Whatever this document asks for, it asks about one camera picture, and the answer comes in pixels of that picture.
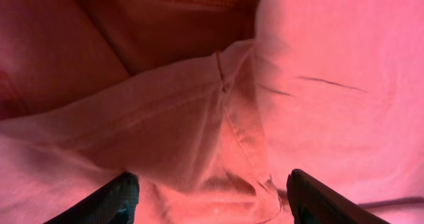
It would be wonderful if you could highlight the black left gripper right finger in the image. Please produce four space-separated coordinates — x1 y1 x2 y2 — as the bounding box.
286 169 388 224

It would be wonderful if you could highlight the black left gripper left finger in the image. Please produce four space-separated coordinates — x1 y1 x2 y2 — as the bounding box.
46 172 140 224

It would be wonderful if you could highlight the orange red t-shirt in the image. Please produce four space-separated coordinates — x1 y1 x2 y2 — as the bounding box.
1 0 423 223

